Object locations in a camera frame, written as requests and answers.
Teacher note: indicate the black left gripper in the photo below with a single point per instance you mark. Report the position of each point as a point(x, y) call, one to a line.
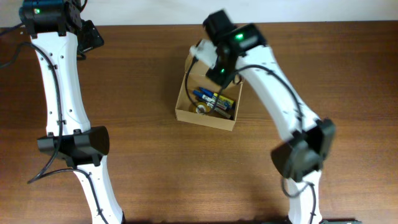
point(92, 37)

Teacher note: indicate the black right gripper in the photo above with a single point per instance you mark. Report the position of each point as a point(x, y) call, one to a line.
point(224, 79)

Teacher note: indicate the yellow highlighter marker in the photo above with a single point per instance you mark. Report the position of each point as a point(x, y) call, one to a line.
point(225, 98)

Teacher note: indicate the blue ballpoint pen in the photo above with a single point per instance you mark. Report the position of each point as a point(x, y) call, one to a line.
point(211, 93)

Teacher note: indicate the blue white marker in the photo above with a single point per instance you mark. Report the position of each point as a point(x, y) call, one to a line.
point(208, 99)

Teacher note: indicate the brown cardboard box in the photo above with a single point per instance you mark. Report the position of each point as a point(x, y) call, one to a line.
point(195, 78)

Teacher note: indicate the yellow tape roll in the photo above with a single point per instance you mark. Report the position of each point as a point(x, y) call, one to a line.
point(201, 108)

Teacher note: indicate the black white marker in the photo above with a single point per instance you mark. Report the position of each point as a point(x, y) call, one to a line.
point(220, 111)

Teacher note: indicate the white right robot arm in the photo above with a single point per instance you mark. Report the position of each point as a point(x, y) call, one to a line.
point(307, 139)

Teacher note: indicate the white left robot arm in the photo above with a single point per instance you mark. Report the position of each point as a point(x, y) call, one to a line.
point(61, 38)

